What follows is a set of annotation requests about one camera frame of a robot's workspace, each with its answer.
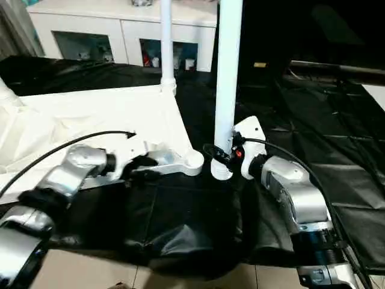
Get white plastic table leg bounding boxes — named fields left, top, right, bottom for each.
left=0, top=76, right=26, bottom=106
left=209, top=0, right=244, bottom=181
left=160, top=0, right=178, bottom=96

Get black metal rail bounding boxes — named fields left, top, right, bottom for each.
left=290, top=60, right=385, bottom=82

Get grey curtain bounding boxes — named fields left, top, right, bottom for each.
left=0, top=0, right=43, bottom=61

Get black mat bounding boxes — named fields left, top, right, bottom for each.
left=0, top=55, right=385, bottom=278

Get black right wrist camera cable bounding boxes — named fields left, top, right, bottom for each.
left=237, top=137, right=371, bottom=289

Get white sideboard cabinet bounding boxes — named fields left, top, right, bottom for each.
left=26, top=0, right=219, bottom=73

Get white plastic table top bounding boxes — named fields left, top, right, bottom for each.
left=0, top=84, right=205, bottom=208

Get white flat board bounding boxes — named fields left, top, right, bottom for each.
left=360, top=84, right=385, bottom=110

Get dark tall cabinet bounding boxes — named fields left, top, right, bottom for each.
left=210, top=0, right=292, bottom=76

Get thin black loose wires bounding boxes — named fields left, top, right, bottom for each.
left=366, top=269, right=385, bottom=289

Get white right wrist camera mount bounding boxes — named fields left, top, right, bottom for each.
left=233, top=116, right=267, bottom=181

